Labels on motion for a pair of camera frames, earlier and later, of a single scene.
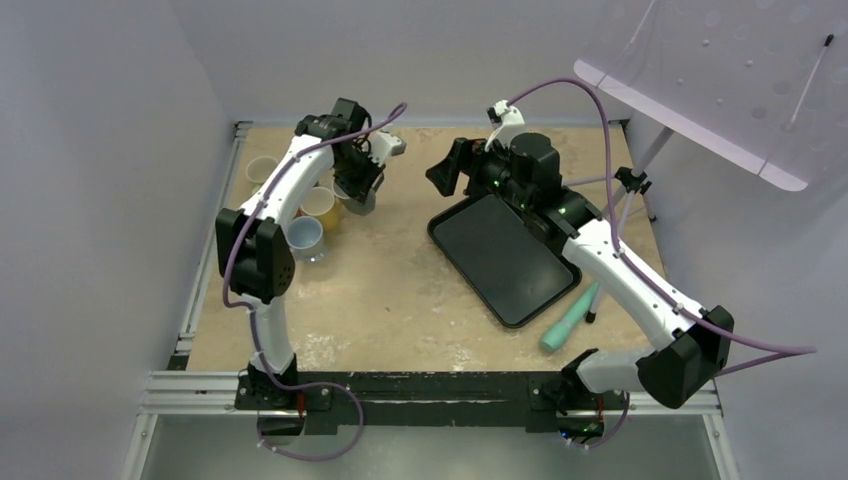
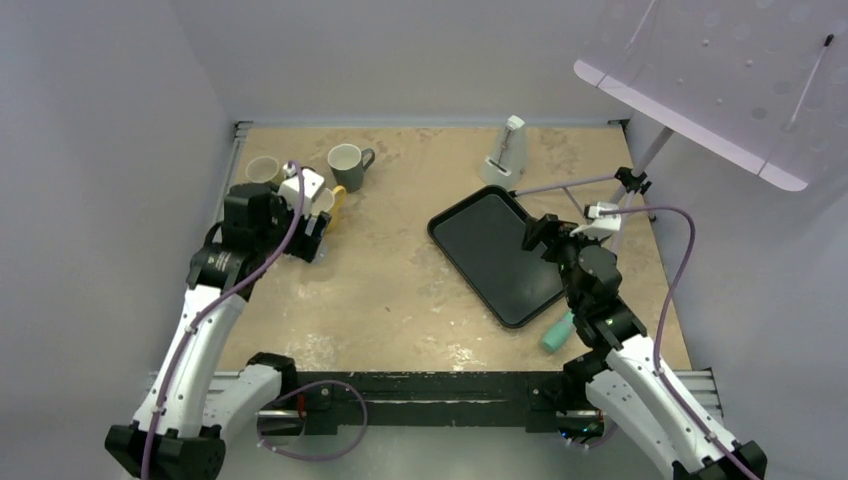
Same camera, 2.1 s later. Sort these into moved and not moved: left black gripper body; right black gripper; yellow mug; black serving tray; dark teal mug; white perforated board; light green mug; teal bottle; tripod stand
Moved: right black gripper; left black gripper body; dark teal mug
Not moved: white perforated board; teal bottle; yellow mug; black serving tray; light green mug; tripod stand
